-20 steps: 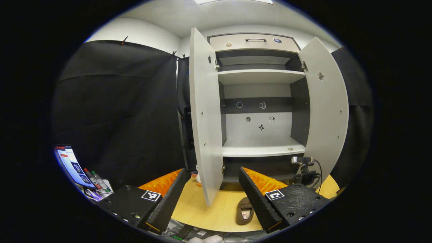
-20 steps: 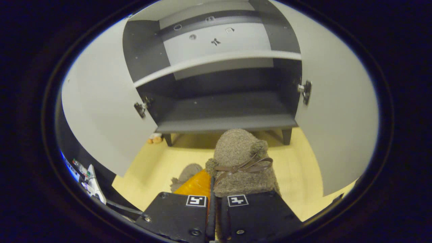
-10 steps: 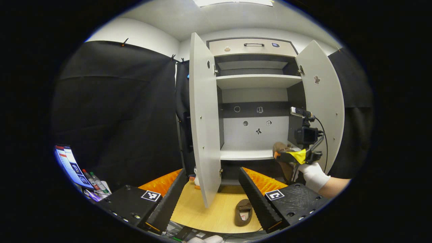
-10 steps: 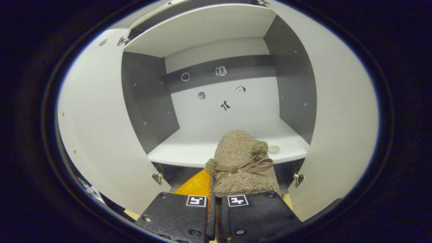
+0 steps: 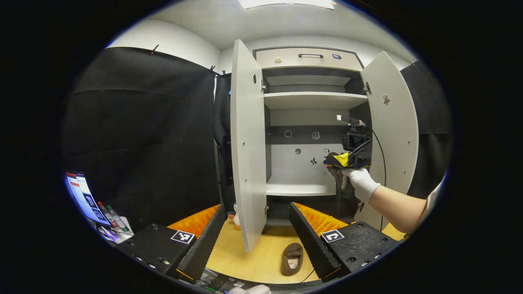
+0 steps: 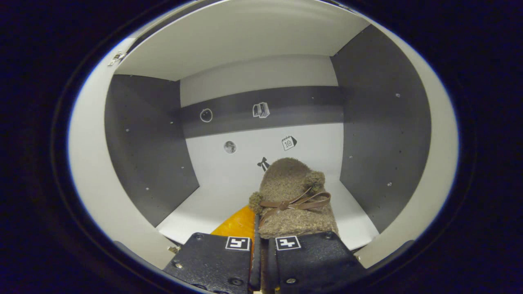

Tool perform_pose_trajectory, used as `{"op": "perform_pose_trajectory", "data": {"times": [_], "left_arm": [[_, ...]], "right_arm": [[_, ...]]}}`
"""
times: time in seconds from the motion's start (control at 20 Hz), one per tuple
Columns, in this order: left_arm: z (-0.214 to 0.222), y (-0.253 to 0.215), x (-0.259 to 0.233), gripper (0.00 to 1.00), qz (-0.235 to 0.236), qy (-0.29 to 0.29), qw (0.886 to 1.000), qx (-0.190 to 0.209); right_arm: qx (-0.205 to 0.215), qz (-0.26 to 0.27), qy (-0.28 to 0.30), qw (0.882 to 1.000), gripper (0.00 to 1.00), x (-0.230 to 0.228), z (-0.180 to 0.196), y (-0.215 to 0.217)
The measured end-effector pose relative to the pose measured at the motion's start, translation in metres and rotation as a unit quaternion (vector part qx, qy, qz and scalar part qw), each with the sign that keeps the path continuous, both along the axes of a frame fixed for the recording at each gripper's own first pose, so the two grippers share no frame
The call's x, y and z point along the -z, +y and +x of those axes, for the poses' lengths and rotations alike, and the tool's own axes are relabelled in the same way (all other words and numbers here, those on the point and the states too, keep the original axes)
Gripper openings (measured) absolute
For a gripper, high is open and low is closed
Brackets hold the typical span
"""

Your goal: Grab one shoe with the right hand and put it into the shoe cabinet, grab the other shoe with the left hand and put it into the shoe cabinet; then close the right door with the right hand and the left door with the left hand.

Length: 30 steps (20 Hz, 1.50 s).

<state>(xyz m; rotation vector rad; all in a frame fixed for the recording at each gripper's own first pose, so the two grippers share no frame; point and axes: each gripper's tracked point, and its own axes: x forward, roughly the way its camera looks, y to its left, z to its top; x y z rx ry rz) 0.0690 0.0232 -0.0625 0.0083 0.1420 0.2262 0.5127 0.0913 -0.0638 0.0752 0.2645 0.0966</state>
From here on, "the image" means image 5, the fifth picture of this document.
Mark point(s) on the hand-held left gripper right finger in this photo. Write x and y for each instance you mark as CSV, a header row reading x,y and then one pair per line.
x,y
312,241

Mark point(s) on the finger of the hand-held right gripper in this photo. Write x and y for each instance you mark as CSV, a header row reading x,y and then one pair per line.
x,y
333,162

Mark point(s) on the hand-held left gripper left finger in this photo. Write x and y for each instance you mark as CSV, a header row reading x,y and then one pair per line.
x,y
206,245

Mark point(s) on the brown fuzzy shoe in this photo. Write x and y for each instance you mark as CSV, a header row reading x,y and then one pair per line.
x,y
333,171
292,259

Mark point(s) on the grey cabinet door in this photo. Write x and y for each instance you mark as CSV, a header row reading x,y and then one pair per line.
x,y
249,143
394,134

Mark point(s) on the grey shoe cabinet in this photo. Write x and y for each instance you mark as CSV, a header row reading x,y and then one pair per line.
x,y
310,100

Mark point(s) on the beige cabinet drawer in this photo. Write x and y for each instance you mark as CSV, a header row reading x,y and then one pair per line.
x,y
310,61

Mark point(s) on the white and orange figurine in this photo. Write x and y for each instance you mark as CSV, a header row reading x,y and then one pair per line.
x,y
235,218

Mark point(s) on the small red cap bottle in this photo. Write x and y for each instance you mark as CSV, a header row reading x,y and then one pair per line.
x,y
108,214

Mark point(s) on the black backdrop cloth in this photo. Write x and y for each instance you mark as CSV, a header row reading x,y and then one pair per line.
x,y
143,134

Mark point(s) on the lit tablet screen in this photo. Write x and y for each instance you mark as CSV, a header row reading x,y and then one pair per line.
x,y
86,198

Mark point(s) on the long ceiling light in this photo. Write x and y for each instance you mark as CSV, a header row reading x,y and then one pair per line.
x,y
286,3

